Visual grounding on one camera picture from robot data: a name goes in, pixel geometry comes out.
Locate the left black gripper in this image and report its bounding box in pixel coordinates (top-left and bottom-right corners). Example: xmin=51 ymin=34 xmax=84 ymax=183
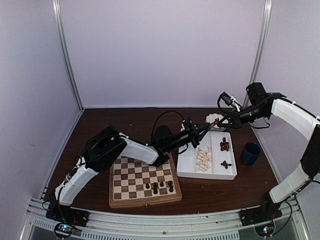
xmin=165 ymin=121 xmax=212 ymax=154

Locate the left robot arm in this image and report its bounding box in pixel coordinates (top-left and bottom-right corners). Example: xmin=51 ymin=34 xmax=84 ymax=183
xmin=48 ymin=118 xmax=210 ymax=222

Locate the pile of white chess pieces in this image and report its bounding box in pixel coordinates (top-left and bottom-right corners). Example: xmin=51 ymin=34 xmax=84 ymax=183
xmin=196 ymin=146 xmax=213 ymax=173

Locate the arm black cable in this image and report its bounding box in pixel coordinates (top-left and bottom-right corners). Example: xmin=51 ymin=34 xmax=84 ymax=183
xmin=216 ymin=96 xmax=241 ymax=116
xmin=151 ymin=111 xmax=185 ymax=143

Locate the left aluminium frame post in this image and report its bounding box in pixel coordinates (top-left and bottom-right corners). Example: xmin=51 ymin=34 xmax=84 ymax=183
xmin=52 ymin=0 xmax=84 ymax=112

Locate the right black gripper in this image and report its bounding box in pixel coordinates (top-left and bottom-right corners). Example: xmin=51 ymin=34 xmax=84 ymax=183
xmin=217 ymin=103 xmax=269 ymax=129

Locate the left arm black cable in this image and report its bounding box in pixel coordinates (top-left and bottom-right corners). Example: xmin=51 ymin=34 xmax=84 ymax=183
xmin=151 ymin=111 xmax=185 ymax=143

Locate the pile of dark chess pieces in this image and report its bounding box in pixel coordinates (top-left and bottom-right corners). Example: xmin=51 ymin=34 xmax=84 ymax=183
xmin=220 ymin=137 xmax=232 ymax=169

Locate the white scalloped ceramic bowl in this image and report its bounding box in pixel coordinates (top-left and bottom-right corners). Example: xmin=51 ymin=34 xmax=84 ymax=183
xmin=205 ymin=113 xmax=225 ymax=132

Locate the wooden chess board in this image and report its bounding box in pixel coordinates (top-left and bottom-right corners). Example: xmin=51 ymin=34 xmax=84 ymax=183
xmin=109 ymin=154 xmax=183 ymax=209

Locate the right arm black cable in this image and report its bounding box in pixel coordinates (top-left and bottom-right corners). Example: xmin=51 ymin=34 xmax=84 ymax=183
xmin=216 ymin=96 xmax=241 ymax=116

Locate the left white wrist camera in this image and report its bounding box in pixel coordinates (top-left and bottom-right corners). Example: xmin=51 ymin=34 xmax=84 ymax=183
xmin=180 ymin=119 xmax=190 ymax=132

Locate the dark blue cup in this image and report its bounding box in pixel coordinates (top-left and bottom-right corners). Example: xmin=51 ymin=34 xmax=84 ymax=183
xmin=240 ymin=142 xmax=262 ymax=166

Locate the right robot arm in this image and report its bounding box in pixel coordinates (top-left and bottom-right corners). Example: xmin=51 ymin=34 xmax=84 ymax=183
xmin=217 ymin=82 xmax=320 ymax=221

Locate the front aluminium rail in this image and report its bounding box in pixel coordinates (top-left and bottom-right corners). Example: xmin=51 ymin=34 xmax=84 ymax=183
xmin=17 ymin=198 xmax=310 ymax=240

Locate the aluminium frame post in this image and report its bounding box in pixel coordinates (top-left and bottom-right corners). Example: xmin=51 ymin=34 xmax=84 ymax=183
xmin=246 ymin=0 xmax=273 ymax=87
xmin=52 ymin=0 xmax=84 ymax=112

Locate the right aluminium frame post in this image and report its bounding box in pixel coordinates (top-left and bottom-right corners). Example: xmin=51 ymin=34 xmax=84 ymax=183
xmin=246 ymin=0 xmax=273 ymax=87

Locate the white divided plastic tray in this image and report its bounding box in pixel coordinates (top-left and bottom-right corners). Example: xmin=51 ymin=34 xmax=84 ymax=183
xmin=176 ymin=131 xmax=238 ymax=180

